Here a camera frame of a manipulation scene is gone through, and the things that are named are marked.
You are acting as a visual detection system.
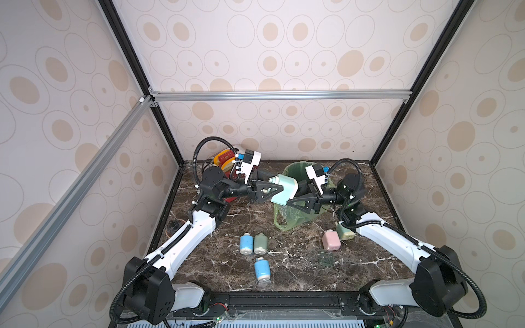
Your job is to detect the red plastic basket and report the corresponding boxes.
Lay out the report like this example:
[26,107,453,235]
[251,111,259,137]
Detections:
[223,164,247,203]

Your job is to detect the green plastic bin liner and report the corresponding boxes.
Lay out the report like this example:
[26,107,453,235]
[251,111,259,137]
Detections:
[273,161,329,232]

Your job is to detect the sage green pencil sharpener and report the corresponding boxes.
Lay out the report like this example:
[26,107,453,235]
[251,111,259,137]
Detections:
[253,233,269,255]

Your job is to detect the mint green pencil sharpener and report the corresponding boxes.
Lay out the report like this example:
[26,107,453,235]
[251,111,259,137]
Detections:
[336,222,355,241]

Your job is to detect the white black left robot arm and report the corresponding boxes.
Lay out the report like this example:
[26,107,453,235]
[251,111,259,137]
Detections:
[109,136,284,325]

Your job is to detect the silver aluminium side bar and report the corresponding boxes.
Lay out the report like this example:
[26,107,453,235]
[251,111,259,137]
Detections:
[1,95,153,310]

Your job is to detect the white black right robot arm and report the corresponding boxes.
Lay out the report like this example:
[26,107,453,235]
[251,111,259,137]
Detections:
[283,159,488,320]

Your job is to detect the blue pencil sharpener in row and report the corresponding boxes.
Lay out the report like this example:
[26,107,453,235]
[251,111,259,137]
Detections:
[239,233,254,256]

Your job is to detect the clear green shavings tray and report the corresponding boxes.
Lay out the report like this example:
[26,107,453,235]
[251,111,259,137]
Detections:
[318,251,335,268]

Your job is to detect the pink pencil sharpener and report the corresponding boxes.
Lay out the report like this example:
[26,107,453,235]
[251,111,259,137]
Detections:
[322,230,341,251]

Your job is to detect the blue pencil sharpener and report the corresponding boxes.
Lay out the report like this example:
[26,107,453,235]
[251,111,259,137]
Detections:
[239,233,254,256]
[254,257,271,282]

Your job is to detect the red yellow toy items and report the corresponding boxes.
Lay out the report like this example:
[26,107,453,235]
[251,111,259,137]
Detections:
[213,149,235,172]

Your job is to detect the light green pencil sharpener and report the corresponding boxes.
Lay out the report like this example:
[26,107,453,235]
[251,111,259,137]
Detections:
[269,174,299,206]

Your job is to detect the silver aluminium crossbar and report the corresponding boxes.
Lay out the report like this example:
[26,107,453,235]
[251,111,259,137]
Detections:
[152,90,412,102]

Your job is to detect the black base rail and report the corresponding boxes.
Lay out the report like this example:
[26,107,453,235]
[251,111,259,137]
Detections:
[107,290,452,328]

